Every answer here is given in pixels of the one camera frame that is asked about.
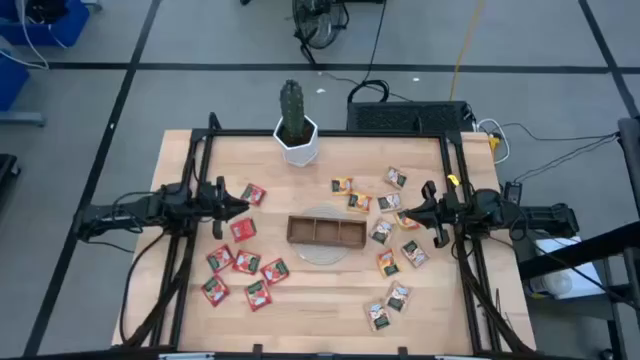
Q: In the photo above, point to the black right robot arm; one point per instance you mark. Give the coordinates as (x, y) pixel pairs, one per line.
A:
(530, 217)

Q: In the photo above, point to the white box device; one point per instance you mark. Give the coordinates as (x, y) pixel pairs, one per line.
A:
(565, 282)

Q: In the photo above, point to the wooden three-compartment tray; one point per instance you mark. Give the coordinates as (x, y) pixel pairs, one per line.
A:
(325, 231)

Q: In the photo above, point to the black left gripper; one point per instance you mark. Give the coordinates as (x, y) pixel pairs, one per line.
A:
(210, 205)

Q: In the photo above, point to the round woven placemat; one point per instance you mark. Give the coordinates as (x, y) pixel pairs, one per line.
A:
(322, 256)

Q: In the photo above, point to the black computer case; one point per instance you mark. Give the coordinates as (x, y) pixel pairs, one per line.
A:
(400, 117)

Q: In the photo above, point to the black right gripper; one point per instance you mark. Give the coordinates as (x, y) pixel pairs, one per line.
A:
(445, 212)

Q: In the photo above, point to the large blue bin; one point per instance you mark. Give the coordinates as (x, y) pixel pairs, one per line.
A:
(70, 25)

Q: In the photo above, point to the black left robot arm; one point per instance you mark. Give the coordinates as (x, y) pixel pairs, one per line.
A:
(140, 207)

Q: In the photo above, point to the green cactus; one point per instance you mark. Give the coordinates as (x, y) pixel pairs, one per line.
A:
(291, 107)

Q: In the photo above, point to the grey cart base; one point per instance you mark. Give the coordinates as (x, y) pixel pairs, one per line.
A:
(22, 118)

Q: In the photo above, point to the small blue bin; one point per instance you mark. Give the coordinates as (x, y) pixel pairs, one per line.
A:
(12, 80)

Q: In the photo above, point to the black cart frame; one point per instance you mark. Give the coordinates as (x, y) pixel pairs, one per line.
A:
(580, 250)

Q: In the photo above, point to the black power adapter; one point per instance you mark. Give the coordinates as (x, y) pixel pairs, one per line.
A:
(513, 192)

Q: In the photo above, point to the black floor fan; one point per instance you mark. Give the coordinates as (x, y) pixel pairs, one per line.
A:
(317, 22)

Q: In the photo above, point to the white hexagonal plant pot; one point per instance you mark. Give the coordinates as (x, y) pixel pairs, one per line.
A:
(300, 154)

